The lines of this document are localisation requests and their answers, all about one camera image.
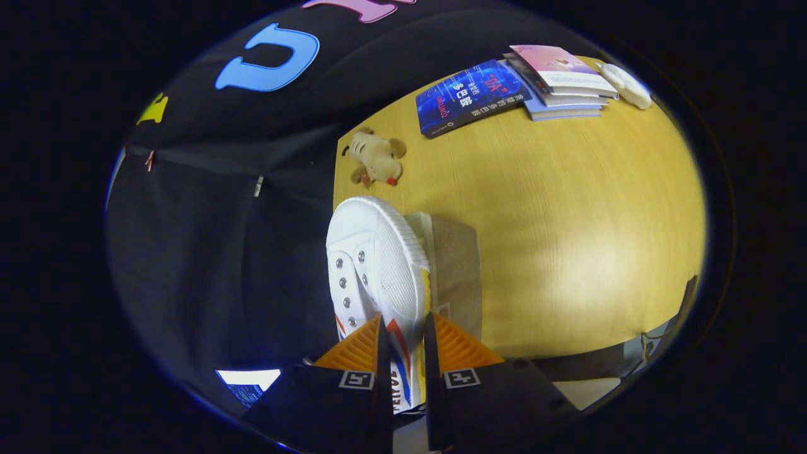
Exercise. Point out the white crumpled cloth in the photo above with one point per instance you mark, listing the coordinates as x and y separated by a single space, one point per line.
627 85

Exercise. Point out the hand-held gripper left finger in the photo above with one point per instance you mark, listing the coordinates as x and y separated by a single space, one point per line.
384 403

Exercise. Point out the pale blue book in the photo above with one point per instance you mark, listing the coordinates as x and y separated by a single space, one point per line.
564 114

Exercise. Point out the silver cloth clip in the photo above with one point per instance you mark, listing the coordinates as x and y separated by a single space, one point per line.
258 186

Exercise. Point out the blue cover book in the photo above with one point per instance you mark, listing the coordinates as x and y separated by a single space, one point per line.
470 98

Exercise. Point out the tan plush dog toy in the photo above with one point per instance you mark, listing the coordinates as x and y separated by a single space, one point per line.
378 157

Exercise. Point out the computer monitor screen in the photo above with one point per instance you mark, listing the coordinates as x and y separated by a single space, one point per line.
249 381

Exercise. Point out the beige fabric storage box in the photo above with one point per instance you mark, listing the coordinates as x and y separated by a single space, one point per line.
457 277

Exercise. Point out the white canvas shoe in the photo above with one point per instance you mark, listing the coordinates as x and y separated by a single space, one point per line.
378 252

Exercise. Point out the copper cloth clip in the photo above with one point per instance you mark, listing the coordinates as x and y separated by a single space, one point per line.
149 161

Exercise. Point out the black table frame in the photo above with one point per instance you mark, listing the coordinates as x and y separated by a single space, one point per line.
586 362

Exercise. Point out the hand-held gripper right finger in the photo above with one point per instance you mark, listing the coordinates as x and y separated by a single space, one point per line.
435 403

